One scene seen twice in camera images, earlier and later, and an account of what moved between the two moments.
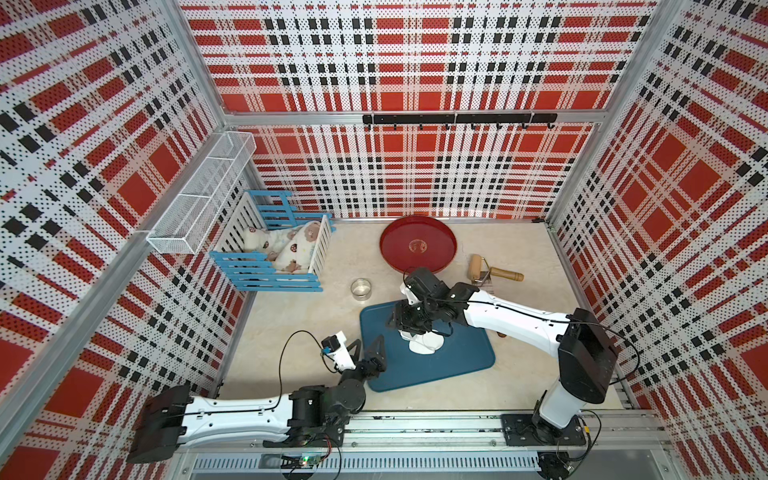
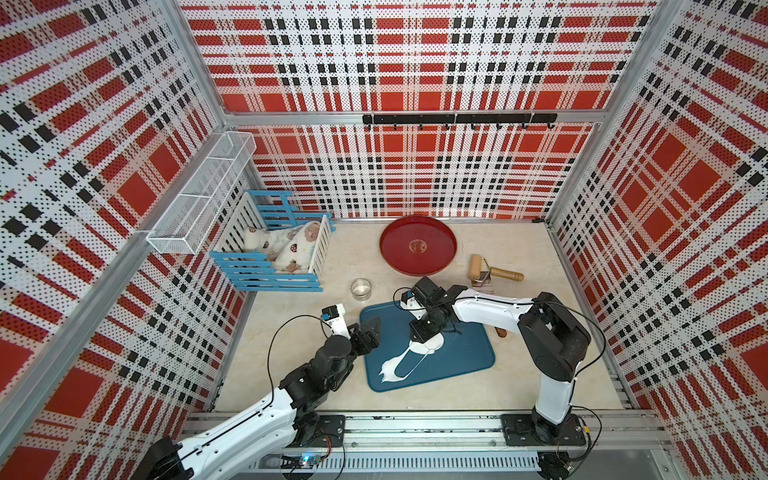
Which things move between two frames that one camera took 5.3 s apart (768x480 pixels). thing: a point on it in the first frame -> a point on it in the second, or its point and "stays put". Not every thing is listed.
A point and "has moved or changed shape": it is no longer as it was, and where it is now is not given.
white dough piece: x=426 y=343 has moved or changed shape
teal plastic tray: x=465 y=351 stays put
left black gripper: x=378 y=362 -> x=373 y=339
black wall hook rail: x=470 y=118 stays put
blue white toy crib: x=266 y=245 stays put
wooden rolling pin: x=479 y=270 stays put
